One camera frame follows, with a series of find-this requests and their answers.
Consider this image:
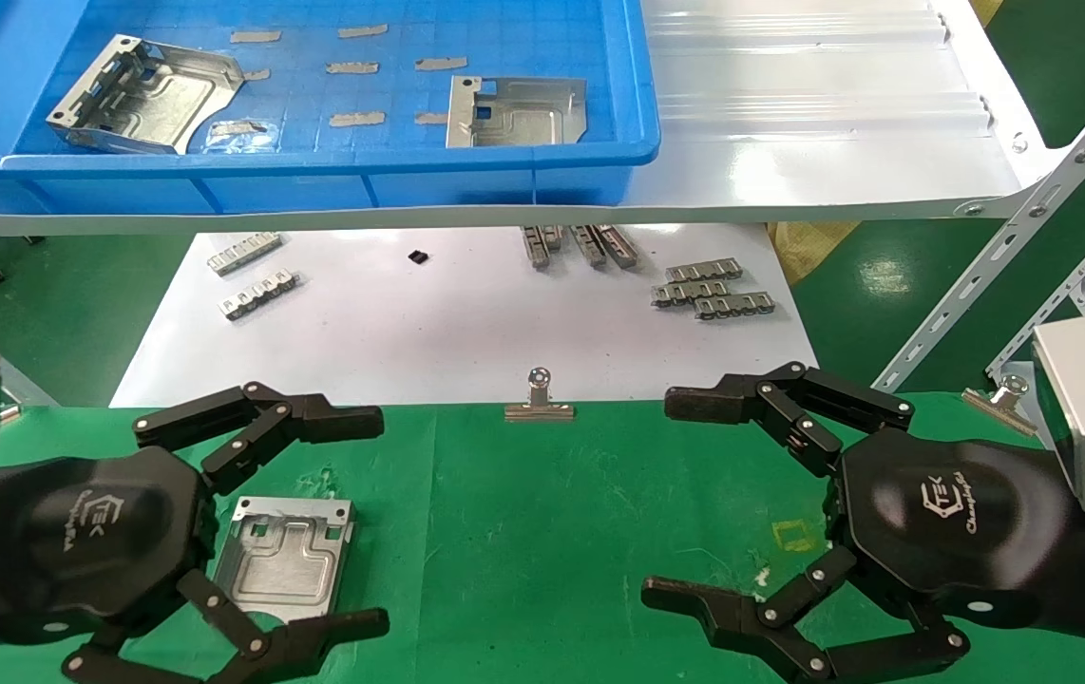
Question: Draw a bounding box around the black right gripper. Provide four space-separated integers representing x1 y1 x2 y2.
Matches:
640 362 1085 684

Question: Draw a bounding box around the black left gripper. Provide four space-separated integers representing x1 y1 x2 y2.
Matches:
0 382 390 684

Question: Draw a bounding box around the sheet metal bracket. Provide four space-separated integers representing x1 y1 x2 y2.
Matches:
46 34 247 156
213 496 356 625
446 76 589 149

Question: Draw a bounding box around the green table cloth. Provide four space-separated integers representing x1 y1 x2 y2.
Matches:
0 391 1085 684

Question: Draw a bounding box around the white paper sheet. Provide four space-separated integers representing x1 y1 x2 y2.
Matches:
110 224 821 409

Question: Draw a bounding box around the yellow woven bag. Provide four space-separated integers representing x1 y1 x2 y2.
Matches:
769 221 862 286

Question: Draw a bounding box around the blue plastic tray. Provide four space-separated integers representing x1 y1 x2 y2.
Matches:
0 0 662 218

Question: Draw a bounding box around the white shelf board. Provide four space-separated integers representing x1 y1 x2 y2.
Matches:
0 0 1071 238

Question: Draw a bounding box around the white perforated angle bar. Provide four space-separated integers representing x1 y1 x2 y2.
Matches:
984 185 1085 381
870 52 1085 393

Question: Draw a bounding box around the clear crumpled tape piece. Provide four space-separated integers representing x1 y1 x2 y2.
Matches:
205 119 279 153

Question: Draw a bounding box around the flat sheet metal bracket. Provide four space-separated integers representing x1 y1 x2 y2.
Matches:
446 76 589 149

